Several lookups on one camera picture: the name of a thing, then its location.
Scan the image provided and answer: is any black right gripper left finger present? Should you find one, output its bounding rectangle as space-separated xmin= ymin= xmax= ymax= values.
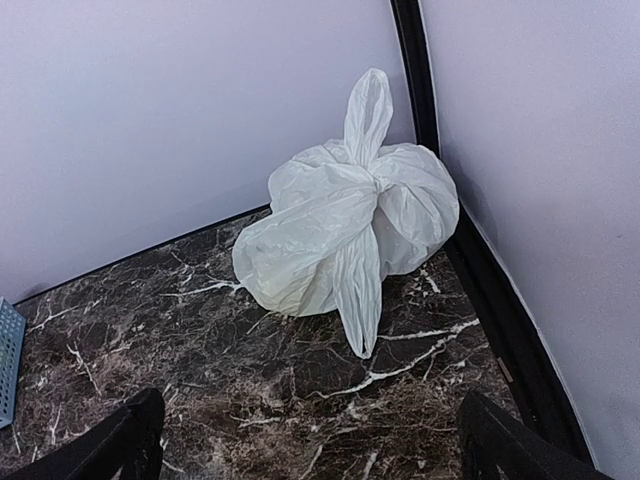
xmin=7 ymin=388 xmax=165 ymax=480

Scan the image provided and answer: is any light blue plastic basket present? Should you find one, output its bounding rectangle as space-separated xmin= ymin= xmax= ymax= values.
xmin=0 ymin=298 xmax=26 ymax=429

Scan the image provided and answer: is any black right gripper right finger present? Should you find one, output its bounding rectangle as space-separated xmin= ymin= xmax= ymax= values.
xmin=457 ymin=391 xmax=609 ymax=480

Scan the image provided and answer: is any white plastic bag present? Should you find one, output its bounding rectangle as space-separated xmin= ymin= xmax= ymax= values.
xmin=232 ymin=68 xmax=460 ymax=359

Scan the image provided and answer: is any black right corner post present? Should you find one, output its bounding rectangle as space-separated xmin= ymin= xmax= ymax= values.
xmin=390 ymin=0 xmax=595 ymax=467

